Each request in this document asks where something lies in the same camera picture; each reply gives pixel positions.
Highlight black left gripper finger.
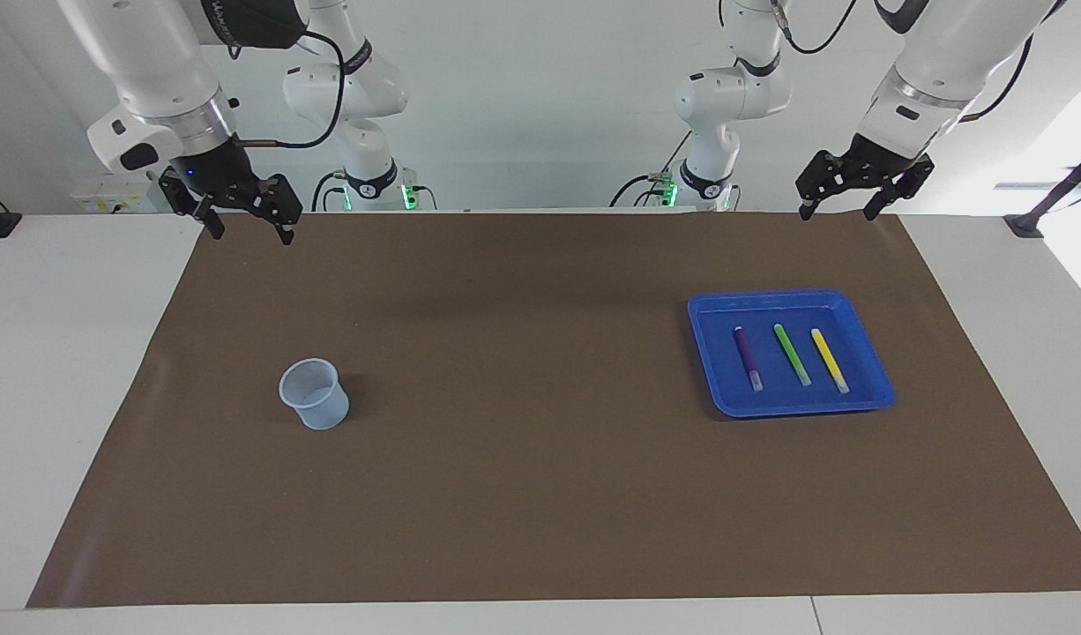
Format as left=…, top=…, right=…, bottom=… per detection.
left=795, top=151, right=852, bottom=221
left=862, top=157, right=936, bottom=222

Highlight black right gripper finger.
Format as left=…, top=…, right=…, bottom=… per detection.
left=251, top=174, right=304, bottom=246
left=158, top=170, right=227, bottom=240

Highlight green marker pen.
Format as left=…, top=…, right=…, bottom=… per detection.
left=772, top=324, right=812, bottom=387

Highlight yellow marker pen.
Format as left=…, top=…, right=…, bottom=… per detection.
left=810, top=328, right=850, bottom=394

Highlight purple marker pen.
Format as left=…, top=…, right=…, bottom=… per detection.
left=733, top=326, right=764, bottom=392

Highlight blue plastic tray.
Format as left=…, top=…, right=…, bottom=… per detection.
left=687, top=288, right=898, bottom=419

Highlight white power strip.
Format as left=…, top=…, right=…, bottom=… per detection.
left=71, top=172, right=167, bottom=214

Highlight translucent plastic cup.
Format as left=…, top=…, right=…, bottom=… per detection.
left=279, top=357, right=350, bottom=430

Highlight brown table mat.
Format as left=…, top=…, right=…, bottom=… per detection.
left=26, top=212, right=1081, bottom=609

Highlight black base cable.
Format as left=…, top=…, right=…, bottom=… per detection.
left=311, top=170, right=352, bottom=213
left=609, top=174, right=669, bottom=209

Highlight black stand bracket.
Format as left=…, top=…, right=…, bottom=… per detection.
left=1003, top=141, right=1081, bottom=239

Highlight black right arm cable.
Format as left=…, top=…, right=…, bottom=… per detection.
left=227, top=31, right=346, bottom=149

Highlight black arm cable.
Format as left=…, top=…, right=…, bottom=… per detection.
left=227, top=31, right=346, bottom=149
left=770, top=0, right=1035, bottom=123

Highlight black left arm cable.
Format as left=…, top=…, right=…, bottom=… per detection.
left=770, top=0, right=1035, bottom=123

